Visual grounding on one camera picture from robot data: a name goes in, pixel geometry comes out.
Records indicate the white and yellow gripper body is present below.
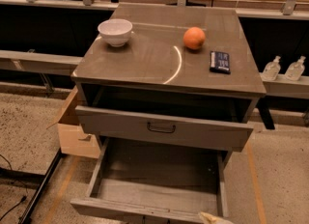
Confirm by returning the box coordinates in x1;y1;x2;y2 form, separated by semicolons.
199;212;233;224

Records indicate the grey drawer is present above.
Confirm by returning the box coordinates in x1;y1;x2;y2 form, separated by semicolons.
70;138;229;224
74;87;255;153

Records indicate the grey top drawer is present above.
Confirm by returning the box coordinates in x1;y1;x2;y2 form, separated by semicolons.
74;87;255;153

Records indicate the grey drawer cabinet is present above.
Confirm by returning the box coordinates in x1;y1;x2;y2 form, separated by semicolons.
70;3;267;158

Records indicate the cardboard box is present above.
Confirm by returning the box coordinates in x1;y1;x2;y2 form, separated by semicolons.
48;87;100;158

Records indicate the dark blue snack bar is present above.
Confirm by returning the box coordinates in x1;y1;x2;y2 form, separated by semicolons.
210;51;231;74

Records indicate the clear pump bottle right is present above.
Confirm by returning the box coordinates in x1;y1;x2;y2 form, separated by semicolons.
285;56;306;81

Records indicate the orange fruit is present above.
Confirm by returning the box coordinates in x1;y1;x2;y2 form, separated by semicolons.
183;27;206;50

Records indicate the white ceramic bowl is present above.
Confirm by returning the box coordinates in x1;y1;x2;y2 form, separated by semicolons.
98;18;133;47

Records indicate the black floor rail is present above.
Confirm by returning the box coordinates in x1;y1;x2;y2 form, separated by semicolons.
18;150;62;224

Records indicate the black floor cable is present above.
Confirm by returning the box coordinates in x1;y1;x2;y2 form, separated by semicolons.
0;154;28;222

